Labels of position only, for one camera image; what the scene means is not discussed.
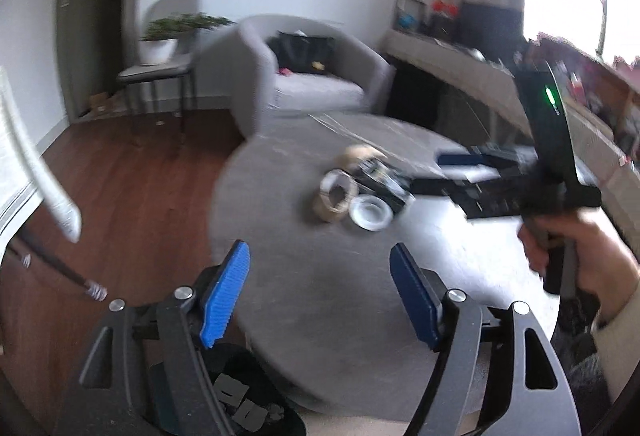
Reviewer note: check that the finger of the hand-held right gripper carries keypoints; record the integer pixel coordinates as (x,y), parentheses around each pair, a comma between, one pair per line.
(465,160)
(450,188)

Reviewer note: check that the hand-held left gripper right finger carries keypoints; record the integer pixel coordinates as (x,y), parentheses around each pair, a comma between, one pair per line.
(412,296)

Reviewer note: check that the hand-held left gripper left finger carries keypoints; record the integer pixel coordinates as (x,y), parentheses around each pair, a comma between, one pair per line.
(225,296)

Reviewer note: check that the black snack packet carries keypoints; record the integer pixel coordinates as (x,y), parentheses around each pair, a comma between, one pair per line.
(385,181)

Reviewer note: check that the dark green waste bin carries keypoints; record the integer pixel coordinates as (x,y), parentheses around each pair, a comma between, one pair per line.
(250,363)

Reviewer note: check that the person's right hand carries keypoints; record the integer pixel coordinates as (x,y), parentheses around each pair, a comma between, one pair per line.
(597,256)

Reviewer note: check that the white tape roll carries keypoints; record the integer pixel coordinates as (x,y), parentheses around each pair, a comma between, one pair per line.
(370,212)

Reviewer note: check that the large cardboard box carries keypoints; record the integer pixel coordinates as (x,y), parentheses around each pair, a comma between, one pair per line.
(575,51)

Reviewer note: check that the round grey stone table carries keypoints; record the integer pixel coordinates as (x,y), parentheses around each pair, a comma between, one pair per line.
(325,316)

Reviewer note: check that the sideboard with beige cloth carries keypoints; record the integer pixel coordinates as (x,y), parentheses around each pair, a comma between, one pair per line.
(450,61)

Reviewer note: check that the brown tape roll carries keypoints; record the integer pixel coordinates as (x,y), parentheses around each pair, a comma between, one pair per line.
(332,198)

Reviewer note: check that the black monitor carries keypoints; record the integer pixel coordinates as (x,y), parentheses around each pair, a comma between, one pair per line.
(490,26)

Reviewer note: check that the dark speaker box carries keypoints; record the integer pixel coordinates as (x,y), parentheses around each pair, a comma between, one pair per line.
(445,25)

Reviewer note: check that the small blue globe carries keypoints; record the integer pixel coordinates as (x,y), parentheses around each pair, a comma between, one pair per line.
(407,21)

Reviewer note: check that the small red flags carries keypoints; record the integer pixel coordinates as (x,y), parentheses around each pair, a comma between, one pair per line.
(444,6)

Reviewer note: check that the beige rug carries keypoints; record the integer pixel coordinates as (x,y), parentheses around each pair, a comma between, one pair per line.
(325,427)

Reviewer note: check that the dark-legged dining table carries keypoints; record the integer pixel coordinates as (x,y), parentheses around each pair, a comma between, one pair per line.
(60,266)

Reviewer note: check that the black handbag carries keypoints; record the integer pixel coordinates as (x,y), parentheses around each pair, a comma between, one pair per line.
(300,51)

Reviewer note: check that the small cardboard box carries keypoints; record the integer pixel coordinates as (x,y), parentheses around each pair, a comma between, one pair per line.
(99,102)

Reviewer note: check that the grey fabric armchair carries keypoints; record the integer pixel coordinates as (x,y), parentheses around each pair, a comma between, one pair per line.
(250,61)

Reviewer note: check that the potted plant white pot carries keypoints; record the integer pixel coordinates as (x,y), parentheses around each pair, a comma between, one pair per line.
(157,50)

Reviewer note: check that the grey dining chair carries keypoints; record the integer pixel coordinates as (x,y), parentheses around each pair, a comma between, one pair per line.
(170,9)

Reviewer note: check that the dark grey door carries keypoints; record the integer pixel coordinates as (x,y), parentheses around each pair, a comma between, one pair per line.
(95,26)

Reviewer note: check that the dark picture frame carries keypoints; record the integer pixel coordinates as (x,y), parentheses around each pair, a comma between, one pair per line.
(412,4)

